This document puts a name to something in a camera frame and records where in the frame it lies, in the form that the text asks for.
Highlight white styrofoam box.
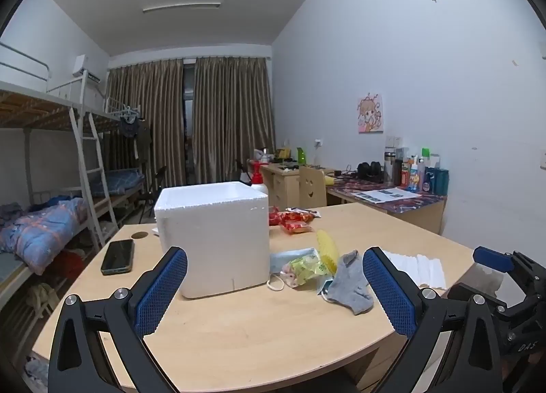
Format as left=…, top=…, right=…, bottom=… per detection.
left=154, top=181, right=270, bottom=299

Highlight grey sock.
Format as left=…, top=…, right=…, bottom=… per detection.
left=325, top=250, right=374, bottom=315

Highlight teal box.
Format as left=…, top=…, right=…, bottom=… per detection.
left=422, top=166, right=450, bottom=196

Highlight light blue face mask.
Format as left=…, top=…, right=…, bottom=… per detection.
left=267, top=248, right=333, bottom=294

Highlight black folding chair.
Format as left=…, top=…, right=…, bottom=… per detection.
left=139, top=166, right=167, bottom=224

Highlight blue plaid quilt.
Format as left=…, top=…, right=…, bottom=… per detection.
left=1, top=197, right=87, bottom=275

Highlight metal bunk bed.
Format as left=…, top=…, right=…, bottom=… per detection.
left=0, top=41, right=146, bottom=373

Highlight wooden desk with drawers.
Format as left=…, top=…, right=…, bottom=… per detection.
left=259, top=161, right=338, bottom=209

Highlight white foam sheet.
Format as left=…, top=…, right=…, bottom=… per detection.
left=384, top=251, right=447, bottom=290

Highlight anime girl wall poster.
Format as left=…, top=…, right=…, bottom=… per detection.
left=357, top=93, right=383, bottom=133

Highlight ceiling tube light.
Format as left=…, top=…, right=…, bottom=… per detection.
left=142, top=1, right=222, bottom=14

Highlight green plastic item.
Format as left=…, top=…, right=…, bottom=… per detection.
left=297, top=147, right=306, bottom=166

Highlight brown window curtains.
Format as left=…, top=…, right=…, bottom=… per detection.
left=104, top=57, right=275, bottom=187

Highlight black headphones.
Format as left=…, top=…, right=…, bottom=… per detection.
left=356, top=161, right=384, bottom=183

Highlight red snack packet front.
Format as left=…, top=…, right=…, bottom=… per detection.
left=281, top=221, right=312, bottom=235

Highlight green plastic snack wrapper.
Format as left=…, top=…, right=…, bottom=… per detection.
left=284, top=254, right=331, bottom=287

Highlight red snack packet pile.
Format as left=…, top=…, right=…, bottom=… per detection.
left=268, top=206, right=321, bottom=227

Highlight white air conditioner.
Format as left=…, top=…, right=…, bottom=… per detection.
left=72, top=55, right=102, bottom=84

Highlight printed paper sheet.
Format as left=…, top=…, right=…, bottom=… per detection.
left=352, top=188, right=421, bottom=204

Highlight black smartphone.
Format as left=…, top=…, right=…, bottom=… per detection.
left=101, top=239, right=134, bottom=276

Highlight yellow foam fruit net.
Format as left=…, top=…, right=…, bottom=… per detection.
left=316, top=230, right=340, bottom=276

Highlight wooden smiley chair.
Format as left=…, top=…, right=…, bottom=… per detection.
left=299, top=166, right=327, bottom=208

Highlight white lotion pump bottle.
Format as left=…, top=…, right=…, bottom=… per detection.
left=251, top=161, right=268, bottom=194

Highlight steel thermos flask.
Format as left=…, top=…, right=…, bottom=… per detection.
left=383, top=151, right=395, bottom=184

